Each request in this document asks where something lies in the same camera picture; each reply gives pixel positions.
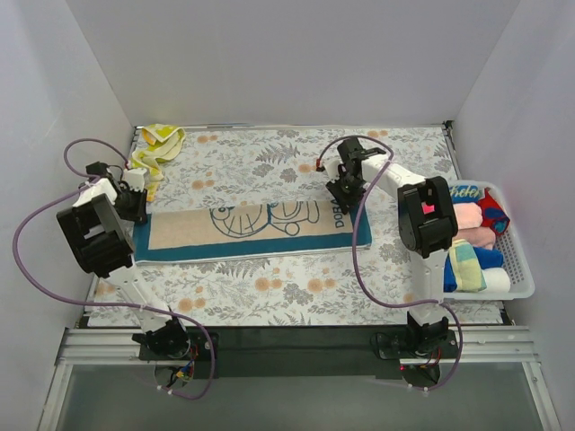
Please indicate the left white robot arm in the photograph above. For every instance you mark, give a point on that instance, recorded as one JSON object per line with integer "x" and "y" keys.
{"x": 93, "y": 229}

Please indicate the floral table mat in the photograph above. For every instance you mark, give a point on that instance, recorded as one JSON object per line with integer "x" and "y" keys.
{"x": 221, "y": 168}

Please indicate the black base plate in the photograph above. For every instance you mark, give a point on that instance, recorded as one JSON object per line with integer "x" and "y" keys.
{"x": 287, "y": 354}

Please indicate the pastel checkered rolled towel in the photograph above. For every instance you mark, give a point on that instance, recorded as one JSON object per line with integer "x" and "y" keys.
{"x": 466, "y": 268}

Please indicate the blue beige Doraemon towel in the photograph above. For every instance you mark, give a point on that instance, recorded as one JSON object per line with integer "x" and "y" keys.
{"x": 244, "y": 232}

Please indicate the red blue printed towel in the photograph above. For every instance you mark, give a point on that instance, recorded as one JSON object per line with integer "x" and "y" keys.
{"x": 494, "y": 216}

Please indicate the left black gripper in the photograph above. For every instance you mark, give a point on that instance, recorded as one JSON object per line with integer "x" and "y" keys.
{"x": 136, "y": 210}

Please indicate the pink rolled towel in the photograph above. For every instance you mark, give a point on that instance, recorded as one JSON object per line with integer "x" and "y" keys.
{"x": 469, "y": 221}

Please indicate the aluminium frame rail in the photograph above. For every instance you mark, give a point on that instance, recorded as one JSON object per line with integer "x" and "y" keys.
{"x": 480, "y": 344}

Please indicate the white plastic basket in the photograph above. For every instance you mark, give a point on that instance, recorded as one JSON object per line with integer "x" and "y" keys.
{"x": 522, "y": 284}

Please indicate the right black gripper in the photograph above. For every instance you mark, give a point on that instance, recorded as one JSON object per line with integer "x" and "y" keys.
{"x": 343, "y": 197}

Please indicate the blue rolled towel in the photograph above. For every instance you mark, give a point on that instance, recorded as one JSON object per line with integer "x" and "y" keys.
{"x": 487, "y": 259}

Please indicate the yellow lemon print towel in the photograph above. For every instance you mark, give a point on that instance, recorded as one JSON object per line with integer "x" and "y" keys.
{"x": 157, "y": 145}

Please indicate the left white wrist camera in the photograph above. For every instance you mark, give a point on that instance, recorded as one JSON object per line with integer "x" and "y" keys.
{"x": 135, "y": 178}

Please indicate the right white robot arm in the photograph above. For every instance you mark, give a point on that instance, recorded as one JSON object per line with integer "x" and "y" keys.
{"x": 426, "y": 223}

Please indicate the white rolled towel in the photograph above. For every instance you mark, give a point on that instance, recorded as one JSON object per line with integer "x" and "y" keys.
{"x": 497, "y": 281}

